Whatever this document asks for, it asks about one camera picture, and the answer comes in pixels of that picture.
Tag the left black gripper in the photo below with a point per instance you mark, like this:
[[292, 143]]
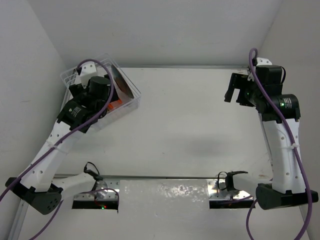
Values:
[[76, 89]]

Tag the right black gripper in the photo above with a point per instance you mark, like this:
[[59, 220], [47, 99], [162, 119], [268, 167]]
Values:
[[238, 80]]

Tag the orange plate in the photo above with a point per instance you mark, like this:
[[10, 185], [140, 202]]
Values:
[[114, 104]]

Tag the teal red patterned plate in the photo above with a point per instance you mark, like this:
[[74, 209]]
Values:
[[121, 82]]

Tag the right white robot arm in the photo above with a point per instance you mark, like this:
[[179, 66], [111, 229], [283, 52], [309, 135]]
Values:
[[287, 187]]

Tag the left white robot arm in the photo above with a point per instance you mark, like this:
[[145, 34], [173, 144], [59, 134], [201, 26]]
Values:
[[36, 184]]

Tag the foil covered front panel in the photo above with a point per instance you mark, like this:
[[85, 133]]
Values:
[[110, 194]]

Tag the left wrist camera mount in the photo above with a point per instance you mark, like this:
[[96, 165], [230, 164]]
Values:
[[88, 70]]

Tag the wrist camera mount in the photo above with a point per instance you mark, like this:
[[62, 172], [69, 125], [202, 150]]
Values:
[[88, 70], [258, 61]]

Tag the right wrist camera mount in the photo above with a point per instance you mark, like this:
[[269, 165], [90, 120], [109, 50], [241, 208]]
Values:
[[258, 61]]

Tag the white wire dish rack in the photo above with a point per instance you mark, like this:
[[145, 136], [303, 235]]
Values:
[[74, 115]]

